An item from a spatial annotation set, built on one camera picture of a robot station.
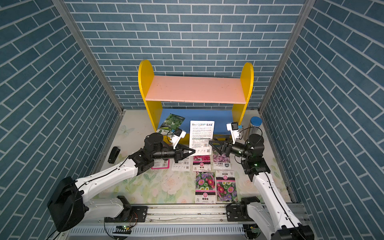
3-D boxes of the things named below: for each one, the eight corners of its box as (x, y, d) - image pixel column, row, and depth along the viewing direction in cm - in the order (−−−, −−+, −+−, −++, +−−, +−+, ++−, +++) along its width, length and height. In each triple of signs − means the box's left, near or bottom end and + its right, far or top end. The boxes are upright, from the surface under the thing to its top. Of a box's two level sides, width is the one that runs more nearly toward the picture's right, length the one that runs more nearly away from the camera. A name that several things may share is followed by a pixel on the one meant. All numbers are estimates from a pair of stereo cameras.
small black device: (109, 163, 93) (106, 160, 90) (115, 149, 100) (112, 146, 97) (115, 163, 93) (112, 160, 90) (120, 149, 100) (118, 146, 97)
